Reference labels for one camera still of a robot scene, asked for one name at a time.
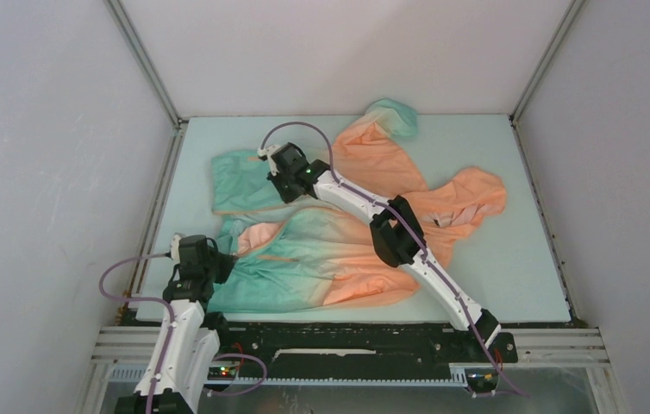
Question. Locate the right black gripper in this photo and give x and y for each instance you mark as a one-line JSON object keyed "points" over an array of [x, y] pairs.
{"points": [[286, 197]]}

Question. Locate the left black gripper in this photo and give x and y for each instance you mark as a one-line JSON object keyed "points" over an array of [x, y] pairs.
{"points": [[226, 261]]}

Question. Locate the teal and orange gradient jacket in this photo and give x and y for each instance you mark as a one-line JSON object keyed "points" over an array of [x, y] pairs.
{"points": [[308, 254]]}

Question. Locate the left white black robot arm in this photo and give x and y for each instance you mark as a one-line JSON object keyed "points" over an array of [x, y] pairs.
{"points": [[188, 340]]}

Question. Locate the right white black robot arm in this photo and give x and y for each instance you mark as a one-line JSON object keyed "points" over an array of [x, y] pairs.
{"points": [[397, 236]]}

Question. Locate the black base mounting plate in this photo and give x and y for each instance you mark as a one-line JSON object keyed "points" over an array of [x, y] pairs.
{"points": [[362, 351]]}

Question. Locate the light foam table mat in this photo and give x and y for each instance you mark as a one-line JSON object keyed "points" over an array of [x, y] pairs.
{"points": [[506, 265]]}

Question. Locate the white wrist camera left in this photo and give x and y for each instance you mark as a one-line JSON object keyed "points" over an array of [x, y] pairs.
{"points": [[174, 247]]}

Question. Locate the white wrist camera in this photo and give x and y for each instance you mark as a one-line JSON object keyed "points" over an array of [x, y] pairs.
{"points": [[174, 247], [266, 154]]}

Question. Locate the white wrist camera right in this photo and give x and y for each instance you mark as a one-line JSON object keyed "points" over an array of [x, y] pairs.
{"points": [[266, 154]]}

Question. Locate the aluminium frame rail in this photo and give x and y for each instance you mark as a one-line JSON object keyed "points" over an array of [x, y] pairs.
{"points": [[543, 347]]}

